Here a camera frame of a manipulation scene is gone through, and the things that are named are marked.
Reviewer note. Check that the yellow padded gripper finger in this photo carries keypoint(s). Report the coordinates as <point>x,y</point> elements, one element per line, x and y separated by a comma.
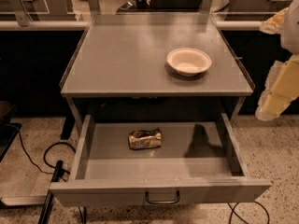
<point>281,88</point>
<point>274,24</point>

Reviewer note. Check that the crushed orange can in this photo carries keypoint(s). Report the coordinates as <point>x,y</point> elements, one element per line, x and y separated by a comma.
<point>145,139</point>

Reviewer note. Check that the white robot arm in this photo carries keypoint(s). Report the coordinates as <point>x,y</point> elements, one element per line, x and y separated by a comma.
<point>289,36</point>

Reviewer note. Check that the grey open top drawer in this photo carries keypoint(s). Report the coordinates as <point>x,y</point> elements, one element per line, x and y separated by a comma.
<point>199,159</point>

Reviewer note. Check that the grey cabinet counter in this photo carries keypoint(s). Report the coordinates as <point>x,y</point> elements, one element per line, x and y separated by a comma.
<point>125,55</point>

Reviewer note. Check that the white paper bowl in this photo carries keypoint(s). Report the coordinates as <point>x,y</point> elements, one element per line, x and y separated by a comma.
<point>189,62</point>

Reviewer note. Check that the black stand leg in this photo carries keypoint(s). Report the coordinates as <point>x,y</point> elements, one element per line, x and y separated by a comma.
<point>49,197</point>

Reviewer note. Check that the dark device left edge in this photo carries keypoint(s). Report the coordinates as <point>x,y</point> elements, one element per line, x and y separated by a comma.
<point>8,130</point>

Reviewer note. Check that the white horizontal rail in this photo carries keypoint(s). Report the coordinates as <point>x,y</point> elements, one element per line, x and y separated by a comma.
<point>82,25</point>

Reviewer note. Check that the metal drawer handle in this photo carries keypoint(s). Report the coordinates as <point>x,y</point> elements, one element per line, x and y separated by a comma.
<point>162,198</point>

